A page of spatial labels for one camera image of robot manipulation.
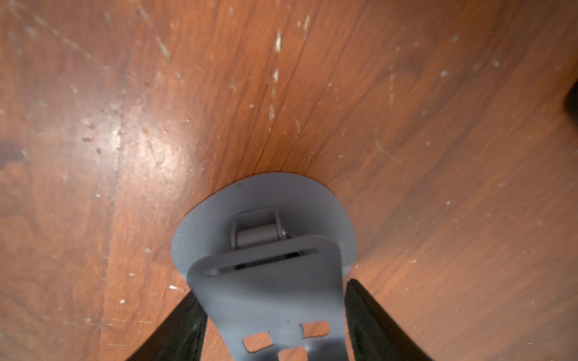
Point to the grey phone stand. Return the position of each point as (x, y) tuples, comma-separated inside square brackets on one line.
[(266, 257)]

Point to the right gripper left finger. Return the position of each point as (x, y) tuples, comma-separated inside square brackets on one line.
[(180, 337)]

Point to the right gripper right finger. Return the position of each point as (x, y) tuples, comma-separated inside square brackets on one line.
[(373, 333)]

